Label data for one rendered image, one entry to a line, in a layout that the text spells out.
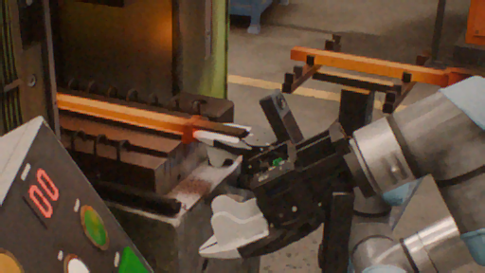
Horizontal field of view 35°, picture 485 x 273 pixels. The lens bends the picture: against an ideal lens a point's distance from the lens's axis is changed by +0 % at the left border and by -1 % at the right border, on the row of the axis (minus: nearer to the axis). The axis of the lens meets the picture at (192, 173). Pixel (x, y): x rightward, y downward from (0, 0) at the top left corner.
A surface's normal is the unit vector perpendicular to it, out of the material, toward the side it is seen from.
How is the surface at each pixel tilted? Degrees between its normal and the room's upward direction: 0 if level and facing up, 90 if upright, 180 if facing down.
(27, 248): 60
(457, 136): 73
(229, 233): 92
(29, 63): 90
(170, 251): 90
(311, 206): 90
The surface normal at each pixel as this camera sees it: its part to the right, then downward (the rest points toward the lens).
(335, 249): -0.07, 0.44
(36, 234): 0.87, -0.43
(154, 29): -0.46, 0.42
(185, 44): 0.89, 0.22
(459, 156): -0.28, 0.21
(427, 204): 0.00, -0.88
